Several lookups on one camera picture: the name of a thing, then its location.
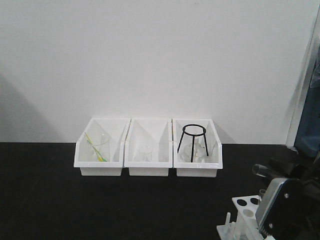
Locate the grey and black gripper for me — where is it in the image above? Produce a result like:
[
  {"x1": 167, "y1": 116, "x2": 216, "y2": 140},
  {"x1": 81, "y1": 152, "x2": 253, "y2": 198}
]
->
[{"x1": 255, "y1": 157, "x2": 320, "y2": 240}]

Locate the clear glass test tube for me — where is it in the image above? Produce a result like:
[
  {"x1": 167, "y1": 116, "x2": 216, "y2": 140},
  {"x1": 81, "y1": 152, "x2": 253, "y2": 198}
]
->
[
  {"x1": 252, "y1": 164, "x2": 277, "y2": 180},
  {"x1": 258, "y1": 189, "x2": 266, "y2": 201}
]

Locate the white test tube rack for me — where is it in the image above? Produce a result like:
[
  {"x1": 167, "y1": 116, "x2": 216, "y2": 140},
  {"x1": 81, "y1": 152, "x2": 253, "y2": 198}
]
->
[{"x1": 216, "y1": 195, "x2": 264, "y2": 240}]

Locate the white right storage bin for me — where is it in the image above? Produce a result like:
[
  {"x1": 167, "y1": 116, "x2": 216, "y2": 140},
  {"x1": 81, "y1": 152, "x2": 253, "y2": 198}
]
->
[{"x1": 172, "y1": 118, "x2": 223, "y2": 178}]

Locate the white storage bin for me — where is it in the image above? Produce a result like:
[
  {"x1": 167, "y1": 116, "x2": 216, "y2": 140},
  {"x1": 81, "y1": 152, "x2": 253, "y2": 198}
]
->
[
  {"x1": 73, "y1": 118, "x2": 131, "y2": 176},
  {"x1": 172, "y1": 118, "x2": 223, "y2": 178},
  {"x1": 124, "y1": 118, "x2": 173, "y2": 177}
]

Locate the round glass flask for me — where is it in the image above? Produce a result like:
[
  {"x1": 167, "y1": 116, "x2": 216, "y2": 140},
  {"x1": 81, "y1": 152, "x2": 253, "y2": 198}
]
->
[{"x1": 182, "y1": 142, "x2": 207, "y2": 163}]

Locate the white middle storage bin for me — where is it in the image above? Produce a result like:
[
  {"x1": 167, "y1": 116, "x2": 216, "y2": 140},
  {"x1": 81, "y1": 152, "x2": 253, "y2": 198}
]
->
[{"x1": 124, "y1": 118, "x2": 173, "y2": 177}]

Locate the small glass beaker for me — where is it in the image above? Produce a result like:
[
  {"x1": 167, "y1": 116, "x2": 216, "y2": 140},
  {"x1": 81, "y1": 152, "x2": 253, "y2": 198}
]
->
[{"x1": 138, "y1": 145, "x2": 153, "y2": 162}]

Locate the yellow green stirring stick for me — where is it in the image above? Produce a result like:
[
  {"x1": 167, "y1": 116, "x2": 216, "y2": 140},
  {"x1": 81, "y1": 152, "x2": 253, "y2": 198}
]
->
[{"x1": 84, "y1": 132, "x2": 108, "y2": 162}]

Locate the white left storage bin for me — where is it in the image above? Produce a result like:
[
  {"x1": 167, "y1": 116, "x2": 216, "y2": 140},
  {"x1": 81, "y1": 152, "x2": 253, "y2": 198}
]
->
[{"x1": 73, "y1": 118, "x2": 131, "y2": 176}]

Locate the large glass beaker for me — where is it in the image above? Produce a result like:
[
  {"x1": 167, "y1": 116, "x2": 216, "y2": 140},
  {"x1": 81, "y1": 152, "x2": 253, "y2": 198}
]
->
[{"x1": 87, "y1": 133, "x2": 110, "y2": 162}]

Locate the black wire tripod stand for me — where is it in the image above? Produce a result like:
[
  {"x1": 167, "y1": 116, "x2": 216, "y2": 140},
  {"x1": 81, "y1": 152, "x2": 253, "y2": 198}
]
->
[{"x1": 177, "y1": 123, "x2": 209, "y2": 157}]

